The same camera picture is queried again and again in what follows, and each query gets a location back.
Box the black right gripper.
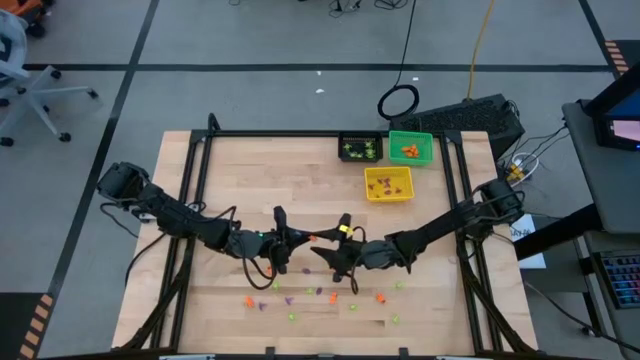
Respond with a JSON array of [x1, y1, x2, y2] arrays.
[[309, 213, 404, 284]]

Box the orange chair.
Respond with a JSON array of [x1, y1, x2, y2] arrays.
[[0, 0, 55, 39]]

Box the white office chair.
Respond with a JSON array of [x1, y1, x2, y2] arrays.
[[0, 9, 100, 148]]

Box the black monitor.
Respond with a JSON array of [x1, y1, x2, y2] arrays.
[[582, 62, 640, 152]]

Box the grey side desk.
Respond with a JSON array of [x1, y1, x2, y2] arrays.
[[561, 98, 640, 236]]

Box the black orange-striped floor mat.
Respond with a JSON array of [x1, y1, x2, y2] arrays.
[[0, 292, 55, 360], [602, 38, 640, 77]]

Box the black desk support beam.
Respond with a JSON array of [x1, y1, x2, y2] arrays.
[[513, 203, 604, 261]]

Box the backlit keyboard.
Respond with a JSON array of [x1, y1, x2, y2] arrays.
[[597, 249, 640, 310]]

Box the grey keyboard desk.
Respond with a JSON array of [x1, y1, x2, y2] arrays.
[[574, 230, 640, 360]]

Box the black plastic basket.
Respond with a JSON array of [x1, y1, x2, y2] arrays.
[[337, 130, 385, 164]]

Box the white paper sheet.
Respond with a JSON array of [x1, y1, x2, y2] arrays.
[[509, 215, 547, 270]]

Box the green plastic basket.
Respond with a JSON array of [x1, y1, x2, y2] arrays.
[[387, 130, 435, 167]]

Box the black cable bundle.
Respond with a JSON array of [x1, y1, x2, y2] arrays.
[[327, 0, 401, 19]]

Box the black computer tower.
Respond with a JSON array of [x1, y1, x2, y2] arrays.
[[388, 93, 526, 161]]

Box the yellow plastic basket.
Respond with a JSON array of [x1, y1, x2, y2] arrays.
[[363, 166, 415, 203]]

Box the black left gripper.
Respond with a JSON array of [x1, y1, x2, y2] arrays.
[[227, 205, 315, 275]]

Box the black hanging cable with coil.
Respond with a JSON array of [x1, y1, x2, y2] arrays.
[[376, 0, 421, 121]]

